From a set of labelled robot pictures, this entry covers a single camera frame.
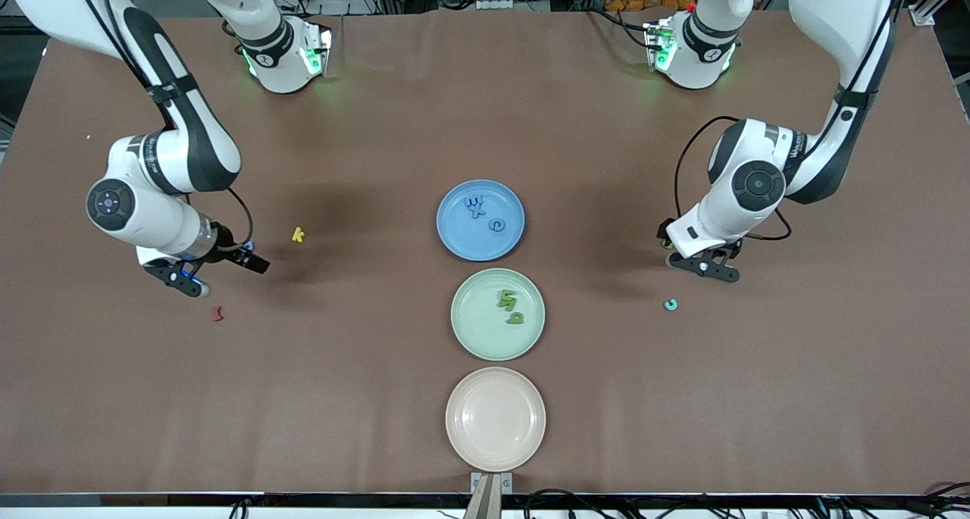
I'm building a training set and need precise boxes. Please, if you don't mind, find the brown table cover sheet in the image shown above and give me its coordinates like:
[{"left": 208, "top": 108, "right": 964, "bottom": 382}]
[{"left": 0, "top": 10, "right": 970, "bottom": 497}]

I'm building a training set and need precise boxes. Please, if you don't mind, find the blue plate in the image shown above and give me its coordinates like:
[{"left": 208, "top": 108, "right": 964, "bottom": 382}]
[{"left": 436, "top": 179, "right": 526, "bottom": 262}]

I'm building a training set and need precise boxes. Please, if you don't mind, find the light green plate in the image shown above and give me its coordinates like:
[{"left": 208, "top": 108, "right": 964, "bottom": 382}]
[{"left": 450, "top": 267, "right": 546, "bottom": 362}]

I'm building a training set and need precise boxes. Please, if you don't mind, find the beige plate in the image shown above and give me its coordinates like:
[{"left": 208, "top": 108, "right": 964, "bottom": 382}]
[{"left": 445, "top": 366, "right": 547, "bottom": 473}]

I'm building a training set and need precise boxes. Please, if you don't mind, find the black table edge rail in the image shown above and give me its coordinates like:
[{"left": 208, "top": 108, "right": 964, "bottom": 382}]
[{"left": 0, "top": 492, "right": 970, "bottom": 519}]

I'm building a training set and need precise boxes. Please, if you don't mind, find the black looped cable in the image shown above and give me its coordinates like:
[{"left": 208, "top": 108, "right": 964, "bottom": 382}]
[{"left": 523, "top": 489, "right": 607, "bottom": 519}]

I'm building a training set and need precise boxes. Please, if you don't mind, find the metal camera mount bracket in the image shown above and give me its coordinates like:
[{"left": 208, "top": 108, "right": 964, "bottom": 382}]
[{"left": 462, "top": 471, "right": 514, "bottom": 519}]

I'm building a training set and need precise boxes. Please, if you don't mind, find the aluminium frame profile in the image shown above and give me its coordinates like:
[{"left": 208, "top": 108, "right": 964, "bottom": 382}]
[{"left": 908, "top": 0, "right": 959, "bottom": 27}]

